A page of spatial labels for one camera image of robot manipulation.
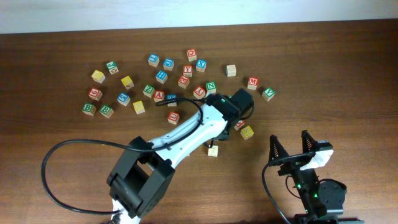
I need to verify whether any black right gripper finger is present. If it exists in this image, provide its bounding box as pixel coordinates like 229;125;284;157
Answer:
269;135;289;164
301;130;319;152

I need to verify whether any yellow O wooden block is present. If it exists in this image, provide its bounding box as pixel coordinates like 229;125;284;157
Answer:
208;145;218;157

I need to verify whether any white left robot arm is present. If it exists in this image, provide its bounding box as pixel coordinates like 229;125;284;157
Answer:
106;89;254;223

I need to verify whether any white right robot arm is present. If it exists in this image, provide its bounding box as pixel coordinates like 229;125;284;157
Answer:
262;130;364;224

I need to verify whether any red 3 wooden block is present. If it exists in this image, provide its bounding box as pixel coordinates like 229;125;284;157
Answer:
234;120;245;130

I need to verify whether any yellow S wooden block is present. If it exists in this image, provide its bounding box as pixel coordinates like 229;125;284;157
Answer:
241;126;254;140

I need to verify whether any green N wooden block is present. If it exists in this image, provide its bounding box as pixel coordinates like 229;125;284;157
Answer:
206;82;216;94

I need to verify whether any red Y block lower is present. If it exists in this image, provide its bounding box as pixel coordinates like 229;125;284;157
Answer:
193;86;206;99

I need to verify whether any red y block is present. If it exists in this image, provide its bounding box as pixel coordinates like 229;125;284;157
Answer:
183;65;193;77
193;86;206;99

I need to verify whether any red M wooden block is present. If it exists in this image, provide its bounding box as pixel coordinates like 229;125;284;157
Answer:
248;77;259;90

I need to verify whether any green V wooden block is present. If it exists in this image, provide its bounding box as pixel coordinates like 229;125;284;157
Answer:
262;88;275;101

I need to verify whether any plain wooden block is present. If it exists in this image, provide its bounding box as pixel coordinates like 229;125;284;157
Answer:
226;65;237;77

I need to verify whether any red U wooden block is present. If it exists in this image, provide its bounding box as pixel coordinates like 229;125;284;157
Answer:
167;111;180;125

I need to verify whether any red E wooden block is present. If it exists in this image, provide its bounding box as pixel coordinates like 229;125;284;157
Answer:
177;75;190;89

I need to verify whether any blue X wooden block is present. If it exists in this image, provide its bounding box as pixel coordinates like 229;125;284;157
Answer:
196;59;207;72

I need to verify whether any blue T wooden block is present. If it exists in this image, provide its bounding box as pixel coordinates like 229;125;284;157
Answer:
167;95;177;107

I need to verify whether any red Y block upper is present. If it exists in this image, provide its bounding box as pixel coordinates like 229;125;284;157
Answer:
183;65;193;77

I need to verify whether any red A wooden block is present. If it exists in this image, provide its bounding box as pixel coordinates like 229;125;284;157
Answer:
153;90;165;102

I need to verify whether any red C wooden block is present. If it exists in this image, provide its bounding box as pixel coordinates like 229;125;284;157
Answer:
187;49;197;62

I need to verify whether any blue H wooden block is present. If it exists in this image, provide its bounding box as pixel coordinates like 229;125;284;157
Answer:
155;70;168;84

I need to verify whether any blue D wooden block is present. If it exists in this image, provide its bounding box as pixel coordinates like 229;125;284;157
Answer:
163;58;175;71

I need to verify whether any green Z wooden block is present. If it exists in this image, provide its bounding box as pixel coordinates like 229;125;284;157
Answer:
142;85;155;98

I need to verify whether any yellow block centre left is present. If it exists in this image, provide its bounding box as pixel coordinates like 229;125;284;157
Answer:
133;101;145;114

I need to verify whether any yellow block upper middle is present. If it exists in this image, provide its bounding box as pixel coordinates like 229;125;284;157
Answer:
121;76;134;90

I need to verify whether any green B block right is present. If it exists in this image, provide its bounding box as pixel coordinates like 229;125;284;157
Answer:
99;105;114;118

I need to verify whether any green b block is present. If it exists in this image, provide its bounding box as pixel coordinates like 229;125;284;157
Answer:
81;103;96;116
99;105;114;118

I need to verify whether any green J wooden block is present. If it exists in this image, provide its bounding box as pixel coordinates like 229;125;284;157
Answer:
106;61;119;74

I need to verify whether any red 6 wooden block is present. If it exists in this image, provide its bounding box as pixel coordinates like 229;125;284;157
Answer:
88;88;103;101

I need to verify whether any yellow block far left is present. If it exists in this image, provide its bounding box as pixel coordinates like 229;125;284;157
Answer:
91;70;106;83

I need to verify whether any green B block left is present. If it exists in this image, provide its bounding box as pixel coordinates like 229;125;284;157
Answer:
81;103;96;116

